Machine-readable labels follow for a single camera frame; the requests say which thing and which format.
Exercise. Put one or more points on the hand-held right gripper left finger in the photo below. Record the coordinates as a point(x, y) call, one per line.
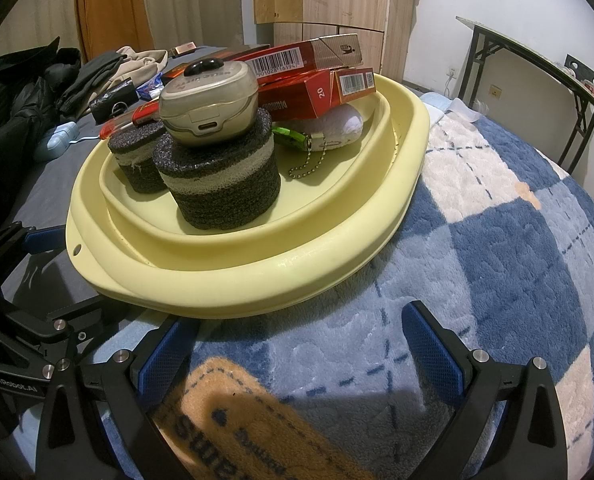
point(162, 355)

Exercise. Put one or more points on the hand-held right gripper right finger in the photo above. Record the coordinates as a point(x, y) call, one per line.
point(434, 355)

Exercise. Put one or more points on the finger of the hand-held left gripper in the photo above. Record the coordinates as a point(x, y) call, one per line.
point(72, 325)
point(44, 240)

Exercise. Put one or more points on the small black foam cylinder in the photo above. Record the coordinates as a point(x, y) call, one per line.
point(137, 160)

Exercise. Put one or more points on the yellow plastic basin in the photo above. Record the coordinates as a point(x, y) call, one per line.
point(277, 270)

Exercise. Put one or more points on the large black foam cylinder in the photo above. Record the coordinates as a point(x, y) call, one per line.
point(227, 195)

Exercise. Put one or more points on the light blue plastic case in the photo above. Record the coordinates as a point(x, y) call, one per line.
point(57, 142)

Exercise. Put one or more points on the blue plaid fleece blanket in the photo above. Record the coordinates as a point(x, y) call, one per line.
point(477, 240)

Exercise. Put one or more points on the orange lighter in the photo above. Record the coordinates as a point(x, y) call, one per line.
point(114, 127)

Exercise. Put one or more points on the black jacket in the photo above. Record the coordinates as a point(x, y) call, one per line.
point(17, 110)

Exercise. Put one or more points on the black pouch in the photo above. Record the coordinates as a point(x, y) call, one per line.
point(112, 95)

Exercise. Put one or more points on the blue tissue packet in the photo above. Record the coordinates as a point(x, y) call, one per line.
point(151, 90)

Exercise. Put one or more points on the beige garment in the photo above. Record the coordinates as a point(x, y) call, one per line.
point(142, 65)

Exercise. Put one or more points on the beige earbuds case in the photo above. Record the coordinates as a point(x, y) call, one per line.
point(207, 100)

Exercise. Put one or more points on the small pink brown box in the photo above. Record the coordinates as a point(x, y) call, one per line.
point(183, 48)

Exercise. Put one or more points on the wooden door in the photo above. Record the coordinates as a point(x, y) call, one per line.
point(112, 5)

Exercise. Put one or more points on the orange red cigarette pack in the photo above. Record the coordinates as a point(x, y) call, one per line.
point(307, 95)

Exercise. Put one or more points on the red cigarette pack silver lid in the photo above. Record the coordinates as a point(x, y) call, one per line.
point(287, 60)

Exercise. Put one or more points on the small items on table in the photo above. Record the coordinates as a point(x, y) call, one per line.
point(584, 77)

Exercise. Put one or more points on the black folding table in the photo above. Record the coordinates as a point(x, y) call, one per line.
point(482, 40)

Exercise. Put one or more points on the white wall outlet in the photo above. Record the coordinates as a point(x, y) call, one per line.
point(496, 92)
point(452, 71)

